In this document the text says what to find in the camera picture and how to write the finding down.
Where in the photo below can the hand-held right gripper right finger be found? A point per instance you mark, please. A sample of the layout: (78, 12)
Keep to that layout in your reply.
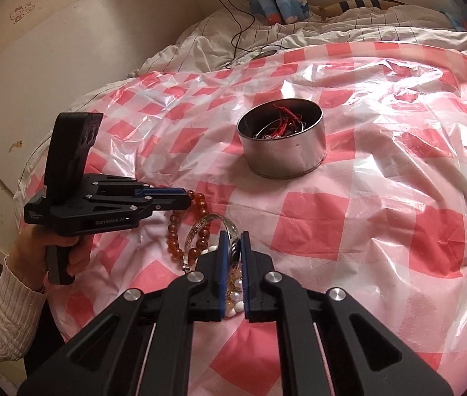
(250, 284)

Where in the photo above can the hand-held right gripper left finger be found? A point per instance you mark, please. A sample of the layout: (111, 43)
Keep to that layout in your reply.
(221, 280)

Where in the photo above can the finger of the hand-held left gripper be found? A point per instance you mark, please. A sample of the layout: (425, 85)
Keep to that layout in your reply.
(163, 192)
(171, 203)

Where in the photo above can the silver bangle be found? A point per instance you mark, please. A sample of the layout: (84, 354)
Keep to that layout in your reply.
(200, 225)

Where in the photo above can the round metal tin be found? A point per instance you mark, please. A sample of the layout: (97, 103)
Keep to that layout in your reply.
(287, 156)

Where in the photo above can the person's left hand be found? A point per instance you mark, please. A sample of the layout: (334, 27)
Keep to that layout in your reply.
(29, 243)

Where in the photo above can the red checked plastic sheet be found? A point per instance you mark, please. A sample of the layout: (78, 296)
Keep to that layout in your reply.
(361, 198)

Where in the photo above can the white striped duvet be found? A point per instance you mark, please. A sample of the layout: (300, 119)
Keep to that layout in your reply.
(341, 29)

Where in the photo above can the striped pillow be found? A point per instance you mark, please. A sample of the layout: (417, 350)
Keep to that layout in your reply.
(361, 5)

